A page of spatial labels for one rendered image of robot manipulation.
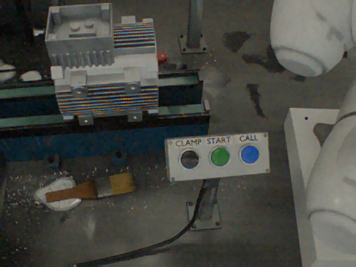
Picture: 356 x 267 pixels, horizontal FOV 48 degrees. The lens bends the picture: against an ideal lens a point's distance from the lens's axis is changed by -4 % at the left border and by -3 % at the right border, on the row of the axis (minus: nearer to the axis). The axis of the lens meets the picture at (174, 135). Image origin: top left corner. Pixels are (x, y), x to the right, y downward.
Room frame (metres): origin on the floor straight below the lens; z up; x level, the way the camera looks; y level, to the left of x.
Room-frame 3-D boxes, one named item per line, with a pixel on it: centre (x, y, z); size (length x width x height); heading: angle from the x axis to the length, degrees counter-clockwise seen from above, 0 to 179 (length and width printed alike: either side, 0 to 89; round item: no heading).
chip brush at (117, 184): (0.43, 0.18, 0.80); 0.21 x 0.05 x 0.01; 106
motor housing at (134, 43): (0.61, 0.15, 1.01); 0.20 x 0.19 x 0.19; 99
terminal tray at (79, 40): (0.60, 0.18, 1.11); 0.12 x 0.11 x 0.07; 99
